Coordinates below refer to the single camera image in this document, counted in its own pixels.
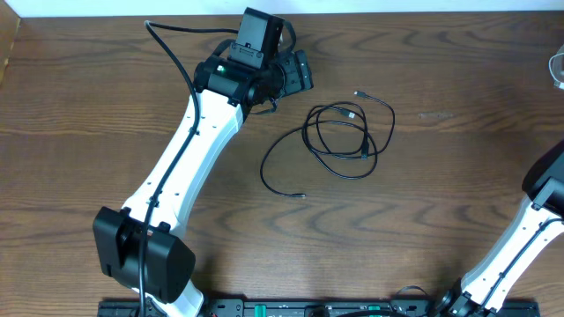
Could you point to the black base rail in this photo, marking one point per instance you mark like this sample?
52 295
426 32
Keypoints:
242 308

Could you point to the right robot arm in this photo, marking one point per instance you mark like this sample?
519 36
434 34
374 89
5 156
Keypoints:
483 290

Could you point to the cardboard panel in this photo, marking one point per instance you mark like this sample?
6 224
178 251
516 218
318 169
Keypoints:
9 28

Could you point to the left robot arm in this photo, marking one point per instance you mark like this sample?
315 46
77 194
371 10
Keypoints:
141 245

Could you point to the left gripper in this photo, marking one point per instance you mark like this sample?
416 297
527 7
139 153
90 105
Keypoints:
300 76

